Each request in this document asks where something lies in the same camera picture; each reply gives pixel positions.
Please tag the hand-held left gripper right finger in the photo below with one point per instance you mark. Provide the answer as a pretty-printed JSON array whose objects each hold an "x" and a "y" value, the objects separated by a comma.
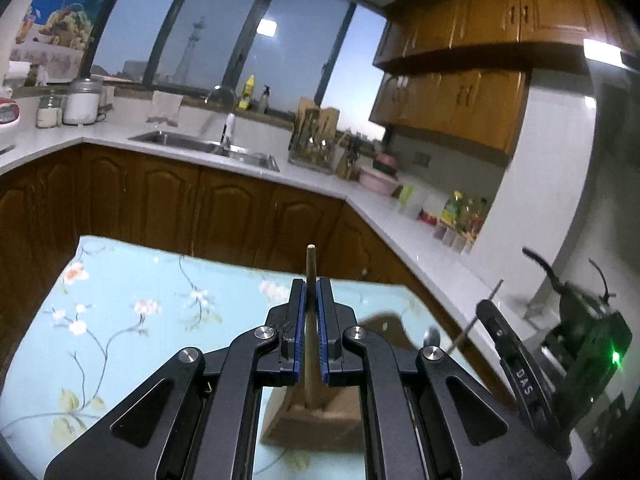
[{"x": 325, "y": 332}]

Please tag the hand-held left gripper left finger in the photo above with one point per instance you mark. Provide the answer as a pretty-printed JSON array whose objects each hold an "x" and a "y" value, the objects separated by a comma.
[{"x": 298, "y": 332}]

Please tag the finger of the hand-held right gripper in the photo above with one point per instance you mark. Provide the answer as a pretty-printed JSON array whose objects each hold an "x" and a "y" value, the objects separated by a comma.
[{"x": 520, "y": 375}]

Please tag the wooden chopstick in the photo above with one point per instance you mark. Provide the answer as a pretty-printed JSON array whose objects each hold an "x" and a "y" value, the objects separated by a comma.
[{"x": 311, "y": 265}]

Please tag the metal chopstick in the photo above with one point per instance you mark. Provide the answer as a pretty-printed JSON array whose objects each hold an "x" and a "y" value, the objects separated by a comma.
[{"x": 465, "y": 330}]

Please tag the wooden utensil holder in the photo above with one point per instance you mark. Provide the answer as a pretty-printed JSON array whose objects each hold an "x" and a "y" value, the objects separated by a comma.
[{"x": 310, "y": 430}]

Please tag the small spice jar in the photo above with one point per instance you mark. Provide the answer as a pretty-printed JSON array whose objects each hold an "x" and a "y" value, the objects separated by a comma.
[
  {"x": 465, "y": 244},
  {"x": 453, "y": 238},
  {"x": 440, "y": 232}
]

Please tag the green plastic cup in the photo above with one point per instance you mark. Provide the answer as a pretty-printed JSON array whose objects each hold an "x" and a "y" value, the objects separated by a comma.
[{"x": 406, "y": 199}]

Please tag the pink basin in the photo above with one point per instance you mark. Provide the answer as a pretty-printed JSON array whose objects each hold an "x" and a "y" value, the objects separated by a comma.
[{"x": 377, "y": 182}]

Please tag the white plastic cup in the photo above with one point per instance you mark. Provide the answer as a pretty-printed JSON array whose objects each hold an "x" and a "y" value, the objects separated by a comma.
[{"x": 420, "y": 204}]

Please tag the amber seasoning bottle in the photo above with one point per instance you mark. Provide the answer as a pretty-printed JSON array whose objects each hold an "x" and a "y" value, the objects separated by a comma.
[{"x": 475, "y": 217}]

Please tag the knife block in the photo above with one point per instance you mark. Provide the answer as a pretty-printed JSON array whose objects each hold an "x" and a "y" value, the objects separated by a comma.
[{"x": 348, "y": 162}]

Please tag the floral blue tablecloth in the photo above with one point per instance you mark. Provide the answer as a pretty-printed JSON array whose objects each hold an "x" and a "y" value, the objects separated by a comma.
[{"x": 125, "y": 360}]

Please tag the cooking oil bottle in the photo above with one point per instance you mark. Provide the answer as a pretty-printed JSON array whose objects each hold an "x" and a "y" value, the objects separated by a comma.
[{"x": 451, "y": 209}]

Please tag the stacked bowls with lid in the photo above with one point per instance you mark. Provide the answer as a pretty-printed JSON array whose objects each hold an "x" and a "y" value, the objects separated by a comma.
[{"x": 386, "y": 162}]

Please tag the utensil drying rack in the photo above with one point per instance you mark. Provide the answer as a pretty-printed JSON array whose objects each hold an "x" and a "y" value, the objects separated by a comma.
[{"x": 312, "y": 135}]

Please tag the range hood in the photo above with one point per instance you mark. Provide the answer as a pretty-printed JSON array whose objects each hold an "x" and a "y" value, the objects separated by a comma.
[{"x": 615, "y": 160}]

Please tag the kitchen faucet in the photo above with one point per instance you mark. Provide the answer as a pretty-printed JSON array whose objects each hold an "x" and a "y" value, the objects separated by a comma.
[{"x": 229, "y": 127}]

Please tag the clear pump bottle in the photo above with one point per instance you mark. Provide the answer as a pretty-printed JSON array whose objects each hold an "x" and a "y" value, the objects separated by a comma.
[{"x": 263, "y": 101}]

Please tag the stainless steel sink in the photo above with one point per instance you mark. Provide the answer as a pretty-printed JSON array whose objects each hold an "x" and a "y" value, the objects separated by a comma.
[{"x": 165, "y": 137}]

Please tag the yellow dish soap bottle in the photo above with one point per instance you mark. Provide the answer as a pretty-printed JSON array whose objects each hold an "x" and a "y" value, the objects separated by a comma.
[{"x": 246, "y": 92}]

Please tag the hanging dish cloth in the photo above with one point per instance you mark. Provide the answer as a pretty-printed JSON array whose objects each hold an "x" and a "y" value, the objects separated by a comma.
[{"x": 164, "y": 109}]

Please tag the kitchen window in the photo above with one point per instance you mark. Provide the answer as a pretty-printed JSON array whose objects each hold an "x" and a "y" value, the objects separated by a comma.
[{"x": 215, "y": 35}]

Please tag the white steamer pot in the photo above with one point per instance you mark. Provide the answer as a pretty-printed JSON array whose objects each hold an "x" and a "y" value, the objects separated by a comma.
[{"x": 81, "y": 105}]

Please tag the glass storage jar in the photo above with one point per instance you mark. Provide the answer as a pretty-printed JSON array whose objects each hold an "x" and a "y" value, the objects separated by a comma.
[{"x": 49, "y": 112}]

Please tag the white rice cooker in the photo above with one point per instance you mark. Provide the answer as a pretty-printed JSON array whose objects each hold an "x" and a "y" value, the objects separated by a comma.
[{"x": 9, "y": 115}]

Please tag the wall power outlet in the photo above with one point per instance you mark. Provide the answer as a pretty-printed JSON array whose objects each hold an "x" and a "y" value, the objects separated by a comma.
[{"x": 423, "y": 160}]

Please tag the wooden wall cabinets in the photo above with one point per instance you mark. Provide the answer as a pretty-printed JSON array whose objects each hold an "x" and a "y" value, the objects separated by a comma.
[{"x": 480, "y": 15}]

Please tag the fruit wall poster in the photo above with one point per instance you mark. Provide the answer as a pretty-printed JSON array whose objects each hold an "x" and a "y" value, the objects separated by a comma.
[{"x": 65, "y": 20}]

